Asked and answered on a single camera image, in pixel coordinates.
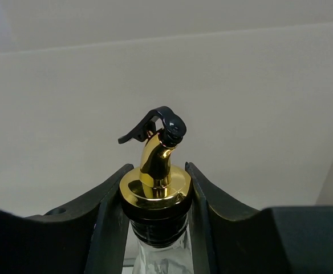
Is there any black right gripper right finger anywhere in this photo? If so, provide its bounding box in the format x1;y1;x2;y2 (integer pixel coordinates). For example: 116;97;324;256
185;163;333;273

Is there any glass oil bottle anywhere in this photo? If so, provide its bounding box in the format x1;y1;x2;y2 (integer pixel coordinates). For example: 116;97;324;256
118;106;194;273

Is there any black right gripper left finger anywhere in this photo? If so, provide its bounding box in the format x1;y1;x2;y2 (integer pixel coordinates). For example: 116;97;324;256
0;164;133;273

